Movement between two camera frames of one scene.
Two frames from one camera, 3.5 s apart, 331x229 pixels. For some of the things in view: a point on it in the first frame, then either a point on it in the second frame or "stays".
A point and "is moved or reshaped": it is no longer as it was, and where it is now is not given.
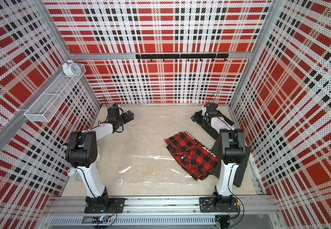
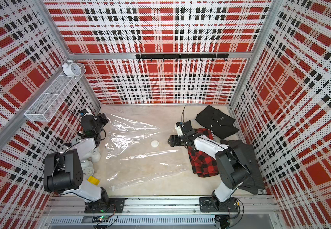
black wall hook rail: [183, 56] stays
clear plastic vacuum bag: [144, 157] is moved or reshaped
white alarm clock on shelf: [71, 68] stays
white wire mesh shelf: [45, 108] stays
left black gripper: [127, 119] → [101, 117]
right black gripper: [197, 117] → [174, 138]
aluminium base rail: [258, 206] stays
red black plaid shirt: [196, 160] is moved or reshaped
